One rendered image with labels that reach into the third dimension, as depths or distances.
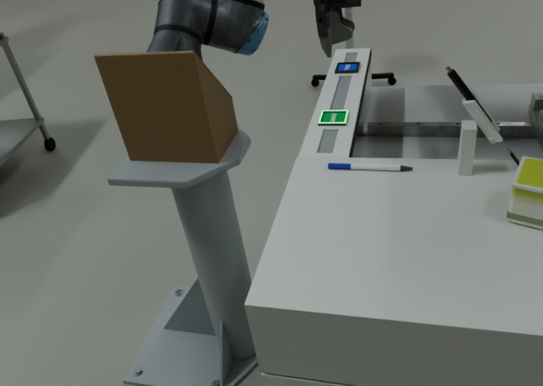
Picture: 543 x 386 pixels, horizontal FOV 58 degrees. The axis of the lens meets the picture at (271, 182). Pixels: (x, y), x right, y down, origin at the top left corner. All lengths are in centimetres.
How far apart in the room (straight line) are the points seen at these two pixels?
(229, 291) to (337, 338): 90
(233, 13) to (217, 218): 53
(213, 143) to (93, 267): 130
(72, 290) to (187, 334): 62
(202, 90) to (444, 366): 74
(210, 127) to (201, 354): 93
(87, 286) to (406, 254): 176
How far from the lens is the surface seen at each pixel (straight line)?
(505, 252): 70
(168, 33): 119
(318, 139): 94
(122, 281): 221
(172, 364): 183
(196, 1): 124
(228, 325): 163
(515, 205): 73
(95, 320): 210
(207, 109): 112
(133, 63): 115
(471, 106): 77
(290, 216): 75
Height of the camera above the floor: 143
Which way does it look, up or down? 34 degrees down
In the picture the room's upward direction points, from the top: 9 degrees counter-clockwise
